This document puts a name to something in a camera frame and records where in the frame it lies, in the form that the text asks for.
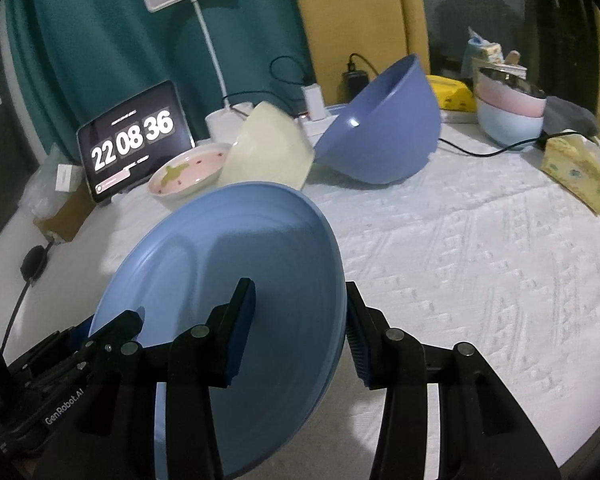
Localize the yellow packet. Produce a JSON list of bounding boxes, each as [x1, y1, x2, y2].
[[425, 75, 481, 113]]

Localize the cheese-print tissue box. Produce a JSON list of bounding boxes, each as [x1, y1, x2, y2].
[[540, 132, 600, 216]]

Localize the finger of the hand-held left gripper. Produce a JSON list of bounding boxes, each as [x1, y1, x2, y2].
[[40, 329, 92, 378], [82, 310, 145, 353]]

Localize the blue and white packet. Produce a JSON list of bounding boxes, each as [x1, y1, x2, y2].
[[462, 25, 491, 68]]

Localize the teal curtain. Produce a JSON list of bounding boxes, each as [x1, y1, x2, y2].
[[5, 0, 311, 171]]

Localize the black charger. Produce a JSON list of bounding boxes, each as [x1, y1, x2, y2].
[[342, 62, 370, 98]]

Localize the tablet with clock display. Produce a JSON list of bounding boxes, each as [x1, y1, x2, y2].
[[76, 80, 197, 204]]

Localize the black round device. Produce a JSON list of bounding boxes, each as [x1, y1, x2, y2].
[[21, 245, 48, 283]]

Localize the small white box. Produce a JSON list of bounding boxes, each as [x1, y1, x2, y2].
[[56, 164, 86, 193]]

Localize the pink and white ceramic bowl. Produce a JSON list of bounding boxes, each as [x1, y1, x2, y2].
[[147, 142, 233, 202]]

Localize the white charger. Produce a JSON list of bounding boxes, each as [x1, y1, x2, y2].
[[301, 84, 326, 122]]

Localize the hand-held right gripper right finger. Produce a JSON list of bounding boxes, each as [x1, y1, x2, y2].
[[345, 281, 563, 480]]

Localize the pink plastic bowl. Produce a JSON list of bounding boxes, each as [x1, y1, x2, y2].
[[475, 72, 548, 118]]

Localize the clear plastic bag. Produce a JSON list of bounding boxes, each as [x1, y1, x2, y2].
[[17, 142, 88, 221]]

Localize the cream bowl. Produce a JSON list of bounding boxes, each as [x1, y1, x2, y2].
[[216, 101, 315, 191]]

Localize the large blue bowl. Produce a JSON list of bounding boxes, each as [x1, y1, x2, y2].
[[312, 54, 442, 184]]

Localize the black charger cable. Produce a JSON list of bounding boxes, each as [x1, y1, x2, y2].
[[347, 52, 381, 78]]

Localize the grey cloth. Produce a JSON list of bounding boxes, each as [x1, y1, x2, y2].
[[542, 95, 600, 136]]

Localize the white power strip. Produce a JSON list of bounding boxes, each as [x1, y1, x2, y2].
[[295, 105, 351, 133]]

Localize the cardboard box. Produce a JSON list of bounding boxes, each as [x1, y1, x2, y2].
[[32, 180, 93, 243]]

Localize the light blue bowl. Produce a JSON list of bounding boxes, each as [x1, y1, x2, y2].
[[477, 97, 546, 147]]

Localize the blue plate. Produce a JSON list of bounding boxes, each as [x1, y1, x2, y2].
[[87, 182, 348, 480]]

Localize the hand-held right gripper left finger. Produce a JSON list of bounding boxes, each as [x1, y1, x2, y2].
[[35, 277, 257, 480]]

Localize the black looped cable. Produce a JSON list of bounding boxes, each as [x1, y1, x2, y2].
[[222, 56, 313, 108]]

